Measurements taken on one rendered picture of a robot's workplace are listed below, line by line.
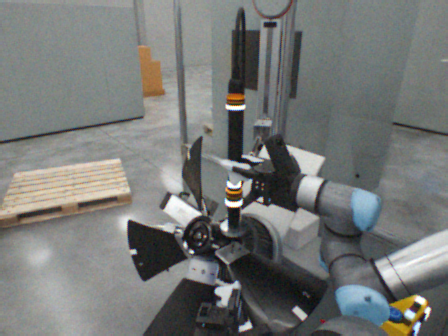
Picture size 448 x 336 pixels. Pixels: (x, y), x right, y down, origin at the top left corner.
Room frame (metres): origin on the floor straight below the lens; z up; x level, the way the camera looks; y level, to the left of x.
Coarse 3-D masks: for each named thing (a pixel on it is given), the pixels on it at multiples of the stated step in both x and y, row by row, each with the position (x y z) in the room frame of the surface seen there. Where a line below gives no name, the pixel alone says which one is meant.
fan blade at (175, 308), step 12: (180, 288) 0.70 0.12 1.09; (192, 288) 0.70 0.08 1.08; (204, 288) 0.71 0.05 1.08; (216, 288) 0.71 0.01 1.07; (168, 300) 0.68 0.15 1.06; (180, 300) 0.68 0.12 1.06; (192, 300) 0.68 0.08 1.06; (204, 300) 0.69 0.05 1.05; (168, 312) 0.66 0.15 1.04; (180, 312) 0.66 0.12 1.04; (192, 312) 0.66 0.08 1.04; (156, 324) 0.64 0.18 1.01; (168, 324) 0.64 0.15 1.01; (180, 324) 0.64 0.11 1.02; (192, 324) 0.64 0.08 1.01
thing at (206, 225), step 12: (204, 216) 0.80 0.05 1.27; (192, 228) 0.79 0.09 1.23; (204, 228) 0.77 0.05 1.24; (216, 228) 0.76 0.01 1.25; (192, 240) 0.76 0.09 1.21; (204, 240) 0.74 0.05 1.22; (216, 240) 0.74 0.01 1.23; (228, 240) 0.77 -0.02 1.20; (240, 240) 0.80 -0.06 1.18; (192, 252) 0.73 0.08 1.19; (204, 252) 0.72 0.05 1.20
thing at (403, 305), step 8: (416, 296) 0.69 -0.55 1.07; (392, 304) 0.66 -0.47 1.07; (400, 304) 0.66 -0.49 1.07; (408, 304) 0.66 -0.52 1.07; (424, 304) 0.66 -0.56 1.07; (424, 312) 0.64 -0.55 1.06; (392, 320) 0.60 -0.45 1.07; (400, 320) 0.60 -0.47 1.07; (416, 320) 0.61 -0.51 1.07; (384, 328) 0.60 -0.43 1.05; (392, 328) 0.59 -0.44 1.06; (400, 328) 0.58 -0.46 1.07; (408, 328) 0.58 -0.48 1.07
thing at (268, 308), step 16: (256, 256) 0.72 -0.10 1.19; (240, 272) 0.65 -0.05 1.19; (256, 272) 0.65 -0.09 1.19; (272, 272) 0.65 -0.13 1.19; (288, 272) 0.65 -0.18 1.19; (256, 288) 0.60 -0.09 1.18; (272, 288) 0.60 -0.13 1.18; (288, 288) 0.60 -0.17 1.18; (304, 288) 0.60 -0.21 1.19; (320, 288) 0.60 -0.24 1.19; (256, 304) 0.56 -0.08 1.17; (272, 304) 0.56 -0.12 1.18; (288, 304) 0.56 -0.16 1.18; (304, 304) 0.56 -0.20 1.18; (256, 320) 0.53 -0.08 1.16; (272, 320) 0.53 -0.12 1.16; (288, 320) 0.52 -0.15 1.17
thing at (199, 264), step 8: (192, 264) 0.75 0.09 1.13; (200, 264) 0.75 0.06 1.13; (208, 264) 0.75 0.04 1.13; (216, 264) 0.76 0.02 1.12; (192, 272) 0.73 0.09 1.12; (200, 272) 0.74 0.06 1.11; (208, 272) 0.74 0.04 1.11; (216, 272) 0.74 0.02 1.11; (200, 280) 0.72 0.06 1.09; (208, 280) 0.73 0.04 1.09
